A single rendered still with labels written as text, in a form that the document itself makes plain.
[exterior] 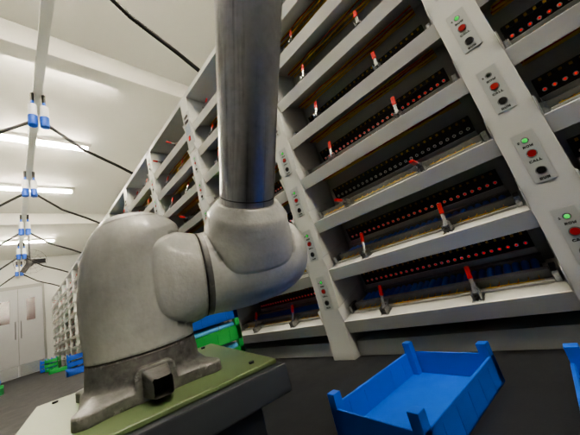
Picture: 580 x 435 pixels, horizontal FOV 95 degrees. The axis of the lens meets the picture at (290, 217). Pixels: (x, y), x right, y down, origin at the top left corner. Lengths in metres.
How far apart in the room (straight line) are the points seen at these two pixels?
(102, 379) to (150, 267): 0.15
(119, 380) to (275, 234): 0.30
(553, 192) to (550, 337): 0.34
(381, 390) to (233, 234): 0.50
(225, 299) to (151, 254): 0.14
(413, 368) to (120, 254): 0.72
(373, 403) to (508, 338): 0.39
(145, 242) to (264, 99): 0.29
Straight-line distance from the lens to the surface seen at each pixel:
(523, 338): 0.92
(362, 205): 0.94
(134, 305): 0.45
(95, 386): 0.49
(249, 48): 0.45
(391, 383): 0.78
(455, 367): 0.80
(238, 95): 0.44
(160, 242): 0.47
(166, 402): 0.42
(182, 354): 0.48
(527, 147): 0.84
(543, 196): 0.83
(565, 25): 0.93
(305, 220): 1.07
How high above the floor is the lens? 0.30
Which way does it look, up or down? 14 degrees up
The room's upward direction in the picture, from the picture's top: 16 degrees counter-clockwise
